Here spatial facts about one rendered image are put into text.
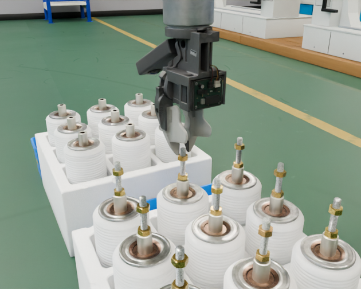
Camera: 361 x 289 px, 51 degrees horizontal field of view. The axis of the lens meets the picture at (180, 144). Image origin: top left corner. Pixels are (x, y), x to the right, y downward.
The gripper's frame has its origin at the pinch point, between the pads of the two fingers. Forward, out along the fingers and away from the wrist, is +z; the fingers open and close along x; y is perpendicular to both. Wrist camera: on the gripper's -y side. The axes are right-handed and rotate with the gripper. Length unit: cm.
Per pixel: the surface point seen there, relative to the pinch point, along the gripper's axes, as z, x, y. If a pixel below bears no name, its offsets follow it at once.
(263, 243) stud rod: 3.7, -3.9, 24.3
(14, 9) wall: 20, 103, -600
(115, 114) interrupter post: 7.5, 6.1, -40.3
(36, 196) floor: 35, -14, -57
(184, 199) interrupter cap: 9.2, -1.3, 3.0
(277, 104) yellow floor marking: 35, 116, -80
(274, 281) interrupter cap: 9.4, -2.7, 25.8
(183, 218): 11.8, -2.5, 4.7
